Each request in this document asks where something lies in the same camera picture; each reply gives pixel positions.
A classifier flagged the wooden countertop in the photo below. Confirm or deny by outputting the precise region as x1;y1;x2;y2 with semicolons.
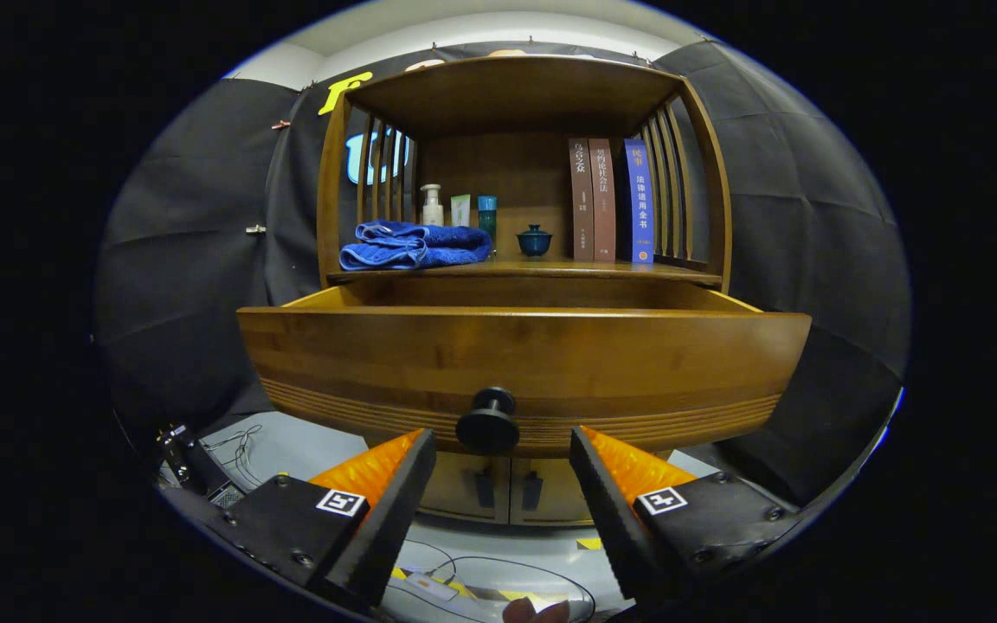
327;255;723;286

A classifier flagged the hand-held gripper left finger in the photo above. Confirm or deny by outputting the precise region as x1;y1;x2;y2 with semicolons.
215;427;438;609

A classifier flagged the white power adapter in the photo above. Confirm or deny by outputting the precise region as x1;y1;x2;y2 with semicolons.
403;569;460;602

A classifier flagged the wooden cabinet door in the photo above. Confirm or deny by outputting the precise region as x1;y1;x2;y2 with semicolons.
510;457;595;527
419;454;512;524

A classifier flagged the thin grey cable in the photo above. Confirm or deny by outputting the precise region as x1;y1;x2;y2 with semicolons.
204;424;266;487

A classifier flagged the blue book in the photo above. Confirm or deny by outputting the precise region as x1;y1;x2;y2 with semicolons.
616;138;655;264

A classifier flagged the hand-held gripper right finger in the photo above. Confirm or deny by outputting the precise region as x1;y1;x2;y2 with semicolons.
568;426;802;607

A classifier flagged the wooden cabinet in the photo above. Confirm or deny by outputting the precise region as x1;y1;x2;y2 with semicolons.
237;54;813;529

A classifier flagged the blue cap glass bottle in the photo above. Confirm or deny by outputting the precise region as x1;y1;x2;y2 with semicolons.
477;195;498;256

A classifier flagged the black electronic device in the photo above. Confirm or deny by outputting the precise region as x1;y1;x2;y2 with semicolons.
157;424;244;510

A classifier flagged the black cable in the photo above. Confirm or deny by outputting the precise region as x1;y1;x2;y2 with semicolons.
395;541;596;623

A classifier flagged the black drawer knob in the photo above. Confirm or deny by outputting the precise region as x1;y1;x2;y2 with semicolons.
455;387;521;455

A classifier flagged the blue towel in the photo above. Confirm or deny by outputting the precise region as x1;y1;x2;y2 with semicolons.
339;221;493;272

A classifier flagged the reddish brown book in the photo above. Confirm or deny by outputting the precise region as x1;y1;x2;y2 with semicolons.
589;138;617;263

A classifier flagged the wooden drawer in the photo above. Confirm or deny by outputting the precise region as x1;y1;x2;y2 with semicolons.
237;279;813;459

